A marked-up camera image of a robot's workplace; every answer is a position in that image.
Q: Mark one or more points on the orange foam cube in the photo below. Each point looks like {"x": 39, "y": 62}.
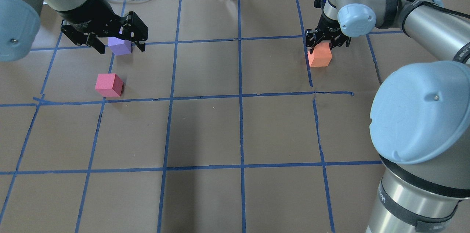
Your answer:
{"x": 320, "y": 56}

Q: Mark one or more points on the pink foam cube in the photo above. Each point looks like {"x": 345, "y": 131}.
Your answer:
{"x": 109, "y": 85}

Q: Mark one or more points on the purple foam cube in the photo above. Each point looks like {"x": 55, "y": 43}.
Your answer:
{"x": 119, "y": 46}

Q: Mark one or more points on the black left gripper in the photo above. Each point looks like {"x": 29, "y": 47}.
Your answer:
{"x": 89, "y": 15}

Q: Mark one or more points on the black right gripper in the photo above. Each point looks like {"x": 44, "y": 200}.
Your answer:
{"x": 328, "y": 27}

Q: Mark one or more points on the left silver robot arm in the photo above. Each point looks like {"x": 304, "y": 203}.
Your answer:
{"x": 20, "y": 23}

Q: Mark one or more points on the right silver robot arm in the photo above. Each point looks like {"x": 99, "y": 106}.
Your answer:
{"x": 420, "y": 115}

